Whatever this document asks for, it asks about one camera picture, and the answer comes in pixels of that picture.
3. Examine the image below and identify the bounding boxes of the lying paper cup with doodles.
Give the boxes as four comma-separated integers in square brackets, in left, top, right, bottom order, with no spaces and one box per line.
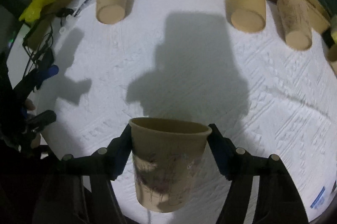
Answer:
[277,0,312,51]

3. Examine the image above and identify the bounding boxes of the lying paper cup far right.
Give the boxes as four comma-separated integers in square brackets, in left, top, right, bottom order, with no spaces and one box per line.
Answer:
[326,44,337,75]

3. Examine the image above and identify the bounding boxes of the white woven tablecloth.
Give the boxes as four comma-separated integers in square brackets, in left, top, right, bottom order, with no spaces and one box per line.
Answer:
[32,0,336,220]

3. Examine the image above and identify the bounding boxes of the paper cup with bamboo drawing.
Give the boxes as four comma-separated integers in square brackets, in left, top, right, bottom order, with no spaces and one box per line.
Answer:
[129,118,212,213]

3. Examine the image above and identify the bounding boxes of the yellow plastic bag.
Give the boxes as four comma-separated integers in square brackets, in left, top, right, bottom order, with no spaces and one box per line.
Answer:
[18,0,56,25]

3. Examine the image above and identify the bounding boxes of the pen on table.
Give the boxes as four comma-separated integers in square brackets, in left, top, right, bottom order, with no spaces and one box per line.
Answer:
[72,0,90,17]

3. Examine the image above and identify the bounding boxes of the blue white card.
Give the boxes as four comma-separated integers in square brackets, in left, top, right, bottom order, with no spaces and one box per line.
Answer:
[310,187,326,210]

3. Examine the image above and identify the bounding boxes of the person's left hand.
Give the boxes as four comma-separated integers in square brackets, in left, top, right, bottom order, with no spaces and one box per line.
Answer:
[24,97,42,149]

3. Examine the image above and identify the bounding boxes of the plain lying paper cup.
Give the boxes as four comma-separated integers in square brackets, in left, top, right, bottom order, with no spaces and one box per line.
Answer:
[226,0,266,33]

